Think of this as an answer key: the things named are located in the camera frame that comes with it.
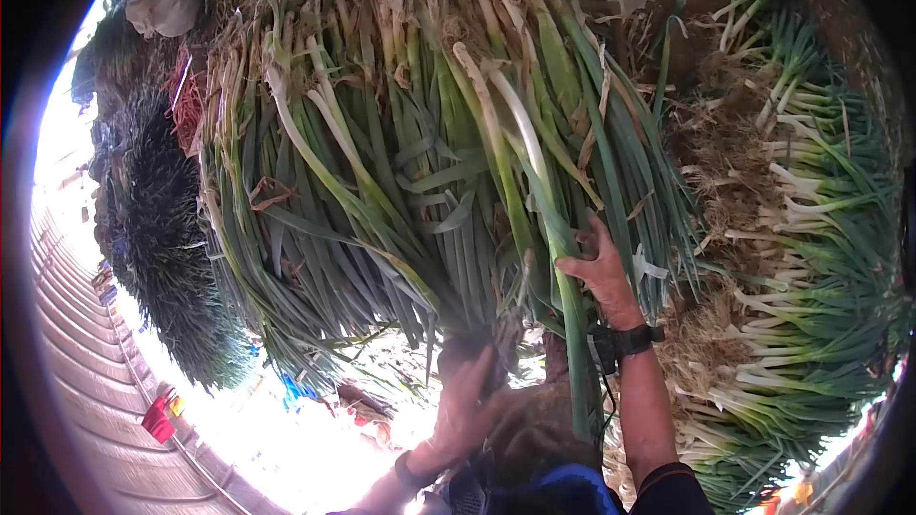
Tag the red net bag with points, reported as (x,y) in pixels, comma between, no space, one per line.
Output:
(187,101)

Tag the long green onion stalk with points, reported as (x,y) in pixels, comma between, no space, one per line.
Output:
(551,200)

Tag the person's right thumb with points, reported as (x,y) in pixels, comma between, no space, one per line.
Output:
(574,266)

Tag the person's left hand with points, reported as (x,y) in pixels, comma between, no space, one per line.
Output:
(466,408)

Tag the black wrist band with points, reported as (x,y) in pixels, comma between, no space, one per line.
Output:
(411,475)
(624,343)

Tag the pile of trimmed green onions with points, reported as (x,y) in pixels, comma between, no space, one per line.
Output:
(808,243)

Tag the person's right fingers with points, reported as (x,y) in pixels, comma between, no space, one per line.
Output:
(591,232)

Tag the pile of untrimmed green onions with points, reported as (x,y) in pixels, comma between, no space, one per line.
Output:
(401,157)

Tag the person's right hand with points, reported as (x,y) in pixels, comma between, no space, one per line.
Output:
(608,279)

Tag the white plastic bag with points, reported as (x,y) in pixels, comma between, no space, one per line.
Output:
(166,1)

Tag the person's left fingers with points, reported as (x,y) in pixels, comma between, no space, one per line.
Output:
(469,372)

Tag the red plastic object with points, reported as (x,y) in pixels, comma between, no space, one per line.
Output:
(159,418)

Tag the pile of dark green chives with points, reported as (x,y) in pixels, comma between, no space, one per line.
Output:
(161,229)

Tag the person's body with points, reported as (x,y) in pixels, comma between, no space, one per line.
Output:
(572,492)

